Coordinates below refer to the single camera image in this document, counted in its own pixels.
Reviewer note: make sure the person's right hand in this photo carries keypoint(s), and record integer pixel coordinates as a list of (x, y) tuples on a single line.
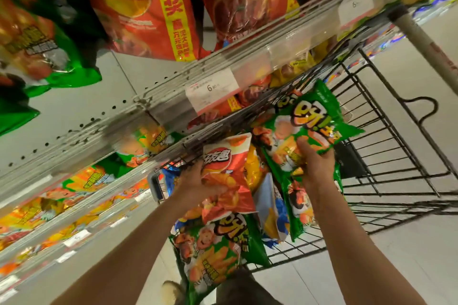
[(318, 169)]

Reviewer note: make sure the person's left hand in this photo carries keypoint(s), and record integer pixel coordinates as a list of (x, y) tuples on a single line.
[(189, 186)]

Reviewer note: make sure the person's left thumb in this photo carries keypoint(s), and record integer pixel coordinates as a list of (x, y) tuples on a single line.
[(215, 192)]

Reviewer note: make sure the person's right thumb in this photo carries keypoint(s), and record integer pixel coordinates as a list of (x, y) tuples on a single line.
[(303, 149)]

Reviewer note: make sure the red snack packet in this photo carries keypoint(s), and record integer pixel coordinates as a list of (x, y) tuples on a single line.
[(229, 165)]

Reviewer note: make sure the green snack packet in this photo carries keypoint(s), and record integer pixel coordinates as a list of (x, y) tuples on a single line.
[(211, 254), (298, 204), (315, 115)]

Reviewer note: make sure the person's left forearm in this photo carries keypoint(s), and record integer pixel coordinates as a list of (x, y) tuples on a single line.
[(128, 258)]

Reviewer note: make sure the person's right forearm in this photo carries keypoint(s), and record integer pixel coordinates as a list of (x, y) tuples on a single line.
[(350, 244)]

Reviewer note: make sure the yellow snack packet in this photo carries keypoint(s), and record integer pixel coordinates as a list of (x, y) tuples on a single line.
[(254, 169)]

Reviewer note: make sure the small blue snack packet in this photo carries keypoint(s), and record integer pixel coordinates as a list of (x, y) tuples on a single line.
[(171, 177)]

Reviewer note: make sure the black plastic cart flap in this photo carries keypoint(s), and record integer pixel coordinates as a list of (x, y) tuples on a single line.
[(350, 160)]

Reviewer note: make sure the person's dark trousers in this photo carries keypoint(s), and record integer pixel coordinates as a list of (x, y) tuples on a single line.
[(243, 288)]

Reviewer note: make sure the white price tag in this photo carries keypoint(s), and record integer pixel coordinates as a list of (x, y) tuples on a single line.
[(211, 89), (77, 238), (66, 256), (356, 7), (8, 282)]

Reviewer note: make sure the white metal store shelf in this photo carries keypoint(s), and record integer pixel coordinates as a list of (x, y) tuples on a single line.
[(107, 190), (43, 279), (89, 101)]

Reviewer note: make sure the person's beige shoe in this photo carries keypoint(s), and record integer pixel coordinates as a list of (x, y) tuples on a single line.
[(172, 293)]

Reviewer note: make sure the row of green orange packets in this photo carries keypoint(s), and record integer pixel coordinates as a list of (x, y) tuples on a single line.
[(82, 179)]

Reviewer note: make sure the distant colourful goods display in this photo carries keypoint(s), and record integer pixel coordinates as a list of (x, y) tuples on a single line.
[(436, 0)]

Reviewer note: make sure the large green snack bag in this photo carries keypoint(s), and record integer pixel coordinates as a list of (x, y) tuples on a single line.
[(39, 36), (14, 115)]

